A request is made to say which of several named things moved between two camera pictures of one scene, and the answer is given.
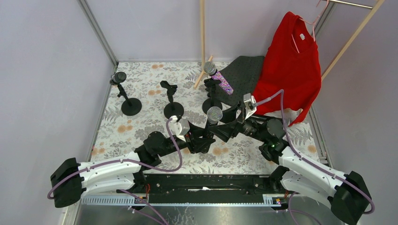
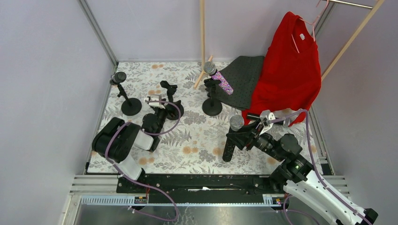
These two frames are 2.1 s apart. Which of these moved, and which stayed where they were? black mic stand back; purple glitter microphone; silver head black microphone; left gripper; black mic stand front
Moved: left gripper; silver head black microphone
Stayed: black mic stand front; purple glitter microphone; black mic stand back
